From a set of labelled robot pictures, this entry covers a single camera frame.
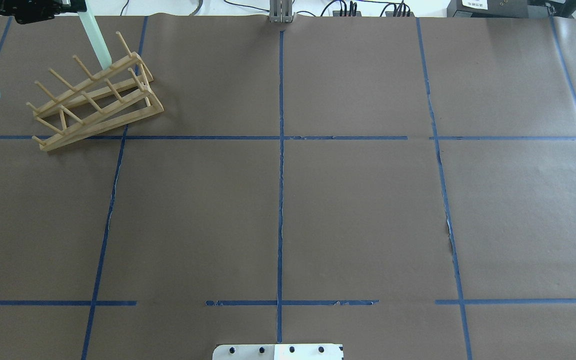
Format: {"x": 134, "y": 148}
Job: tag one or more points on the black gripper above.
{"x": 27, "y": 13}

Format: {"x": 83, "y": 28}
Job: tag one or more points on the light green plate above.
{"x": 96, "y": 38}

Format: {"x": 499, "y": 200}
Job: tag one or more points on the wooden plate rack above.
{"x": 106, "y": 100}

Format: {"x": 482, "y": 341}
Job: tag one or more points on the black power strip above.
{"x": 370, "y": 9}

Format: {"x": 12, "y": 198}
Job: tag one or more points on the black box with label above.
{"x": 517, "y": 9}

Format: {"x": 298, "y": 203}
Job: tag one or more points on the aluminium frame post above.
{"x": 281, "y": 11}

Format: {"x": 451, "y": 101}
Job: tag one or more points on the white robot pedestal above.
{"x": 279, "y": 351}

